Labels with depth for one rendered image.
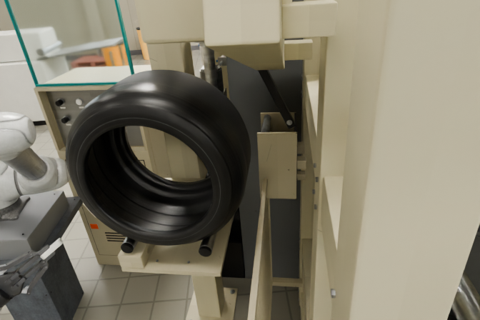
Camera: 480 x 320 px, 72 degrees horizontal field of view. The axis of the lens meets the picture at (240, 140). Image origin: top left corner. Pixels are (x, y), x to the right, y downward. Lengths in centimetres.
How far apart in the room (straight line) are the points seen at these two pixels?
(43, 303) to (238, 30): 197
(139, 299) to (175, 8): 197
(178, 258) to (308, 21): 101
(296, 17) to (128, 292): 209
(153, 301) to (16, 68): 372
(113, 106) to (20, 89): 431
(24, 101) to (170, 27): 477
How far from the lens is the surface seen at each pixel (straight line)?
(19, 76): 518
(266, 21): 43
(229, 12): 44
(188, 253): 133
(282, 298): 218
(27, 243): 178
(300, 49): 99
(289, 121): 120
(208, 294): 197
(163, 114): 91
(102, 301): 240
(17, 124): 126
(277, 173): 130
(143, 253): 130
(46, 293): 214
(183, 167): 144
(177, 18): 57
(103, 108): 99
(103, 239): 242
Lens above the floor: 174
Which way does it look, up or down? 27 degrees down
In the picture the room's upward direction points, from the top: 4 degrees counter-clockwise
